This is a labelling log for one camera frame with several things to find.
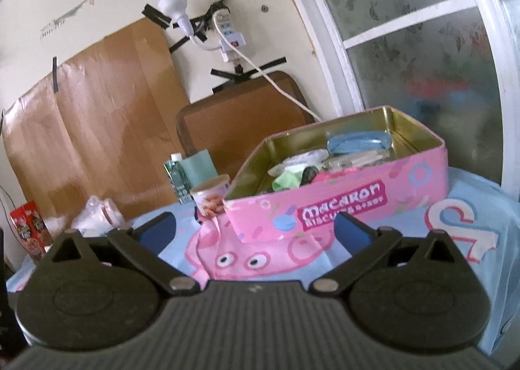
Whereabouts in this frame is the green soft cloth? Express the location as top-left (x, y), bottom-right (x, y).
top-left (271, 170), bottom-right (303, 192)

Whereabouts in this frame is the white tissue pack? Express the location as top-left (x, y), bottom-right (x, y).
top-left (268, 149), bottom-right (329, 177)

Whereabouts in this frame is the blue glasses case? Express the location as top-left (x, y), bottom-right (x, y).
top-left (327, 130), bottom-right (392, 155)

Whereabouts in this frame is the clear plastic bag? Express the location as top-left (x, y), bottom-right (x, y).
top-left (71, 196), bottom-right (130, 238)

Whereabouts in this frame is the pink snack can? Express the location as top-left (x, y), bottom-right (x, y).
top-left (190, 175), bottom-right (230, 218)

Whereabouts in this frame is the pink macaron biscuit tin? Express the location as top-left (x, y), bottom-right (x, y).
top-left (224, 106), bottom-right (449, 243)

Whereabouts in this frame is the teal plastic cup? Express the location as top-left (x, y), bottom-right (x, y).
top-left (181, 150), bottom-right (219, 187)

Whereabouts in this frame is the blue cartoon pig tablecloth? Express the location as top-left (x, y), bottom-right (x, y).
top-left (1, 168), bottom-right (519, 369)

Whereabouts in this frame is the red snack bag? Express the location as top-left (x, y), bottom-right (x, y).
top-left (9, 201), bottom-right (53, 262)

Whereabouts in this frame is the brown chair back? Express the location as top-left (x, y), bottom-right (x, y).
top-left (176, 72), bottom-right (315, 177)

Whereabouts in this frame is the white power strip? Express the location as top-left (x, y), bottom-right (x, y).
top-left (213, 9), bottom-right (246, 63)

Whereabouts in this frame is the white power cable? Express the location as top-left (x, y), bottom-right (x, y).
top-left (211, 11), bottom-right (323, 123)

